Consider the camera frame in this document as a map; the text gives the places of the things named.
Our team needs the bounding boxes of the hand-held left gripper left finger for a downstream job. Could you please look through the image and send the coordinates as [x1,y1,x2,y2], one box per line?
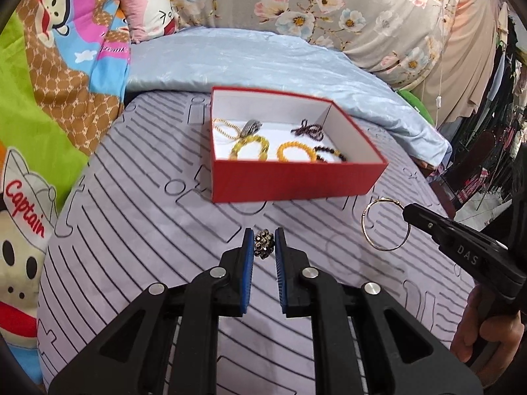
[48,227,255,395]

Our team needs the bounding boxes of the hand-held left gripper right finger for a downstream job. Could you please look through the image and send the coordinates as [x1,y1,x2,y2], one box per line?
[274,227,483,395]

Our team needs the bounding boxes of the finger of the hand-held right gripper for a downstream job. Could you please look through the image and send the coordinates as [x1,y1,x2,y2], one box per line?
[402,203,454,239]

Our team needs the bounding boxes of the dark rhinestone cluster ring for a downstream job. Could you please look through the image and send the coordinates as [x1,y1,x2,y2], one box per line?
[253,230,276,261]

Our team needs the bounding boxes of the thin gold bangle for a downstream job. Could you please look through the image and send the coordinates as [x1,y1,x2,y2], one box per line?
[361,197,411,251]

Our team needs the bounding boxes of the red cardboard box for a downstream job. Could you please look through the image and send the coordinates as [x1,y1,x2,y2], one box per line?
[210,86,389,203]

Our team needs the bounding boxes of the dark brown bead bracelet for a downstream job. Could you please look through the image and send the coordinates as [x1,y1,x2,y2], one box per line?
[313,145,347,163]

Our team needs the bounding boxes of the orange bead bracelet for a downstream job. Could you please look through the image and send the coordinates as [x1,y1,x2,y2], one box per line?
[276,141,316,163]

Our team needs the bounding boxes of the yellow bead bracelet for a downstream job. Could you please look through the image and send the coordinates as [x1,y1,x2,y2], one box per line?
[228,135,270,161]

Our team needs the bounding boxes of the silver metal watch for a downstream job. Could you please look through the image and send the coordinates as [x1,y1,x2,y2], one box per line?
[240,119,264,138]

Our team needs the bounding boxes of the garnet bead bracelet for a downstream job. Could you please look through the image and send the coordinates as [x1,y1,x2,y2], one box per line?
[290,119,324,141]

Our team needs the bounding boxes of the gold bead chain bracelet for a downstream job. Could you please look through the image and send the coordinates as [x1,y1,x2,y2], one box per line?
[213,118,243,141]

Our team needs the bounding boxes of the person's right hand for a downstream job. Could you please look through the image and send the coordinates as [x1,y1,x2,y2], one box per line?
[450,283,525,381]

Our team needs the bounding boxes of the grey striped bedsheet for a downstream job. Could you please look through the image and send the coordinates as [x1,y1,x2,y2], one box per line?
[37,88,478,395]

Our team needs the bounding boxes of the green plastic object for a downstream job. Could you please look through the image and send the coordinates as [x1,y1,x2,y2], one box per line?
[397,88,435,126]

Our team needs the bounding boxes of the hanging clothes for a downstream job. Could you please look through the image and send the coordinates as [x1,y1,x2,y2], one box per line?
[473,4,527,165]

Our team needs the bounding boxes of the beige curtain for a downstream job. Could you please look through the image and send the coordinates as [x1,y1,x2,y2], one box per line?
[412,0,501,124]

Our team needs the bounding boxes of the light blue satin blanket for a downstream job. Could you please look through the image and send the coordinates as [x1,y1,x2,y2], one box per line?
[124,27,451,169]

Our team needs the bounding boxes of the grey floral quilt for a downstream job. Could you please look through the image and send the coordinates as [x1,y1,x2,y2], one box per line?
[136,0,458,89]

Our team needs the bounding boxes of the cartoon monkey printed blanket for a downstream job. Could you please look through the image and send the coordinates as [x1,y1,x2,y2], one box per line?
[0,0,136,383]

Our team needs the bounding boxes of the pink cartoon pillow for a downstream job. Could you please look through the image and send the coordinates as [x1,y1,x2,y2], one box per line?
[117,0,182,44]

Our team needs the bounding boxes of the white cord with switch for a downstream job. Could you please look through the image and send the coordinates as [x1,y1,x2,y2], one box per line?
[436,0,447,110]

